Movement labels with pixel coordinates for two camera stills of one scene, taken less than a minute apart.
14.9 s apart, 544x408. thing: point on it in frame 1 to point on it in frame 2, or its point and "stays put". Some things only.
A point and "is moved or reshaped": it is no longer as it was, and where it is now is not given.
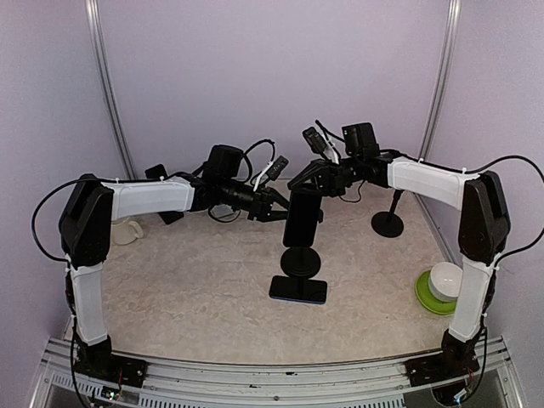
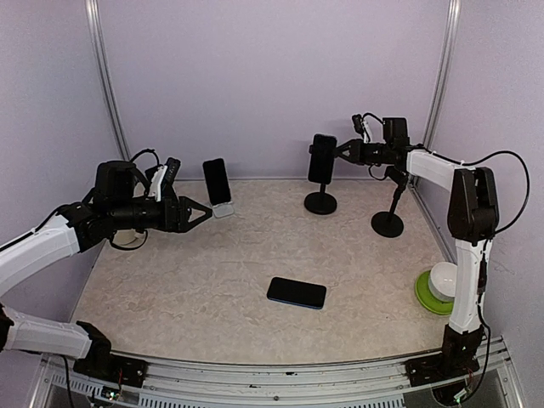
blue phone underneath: (306, 291) stays put
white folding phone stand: (222, 211) stays put
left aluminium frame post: (93, 10) stays put
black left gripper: (264, 212) to (178, 223)
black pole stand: (389, 224) stays put
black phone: (302, 218) is moved or reshaped
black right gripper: (330, 177) to (357, 151)
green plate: (430, 301) stays put
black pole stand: (300, 262) to (322, 202)
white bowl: (444, 280) stays put
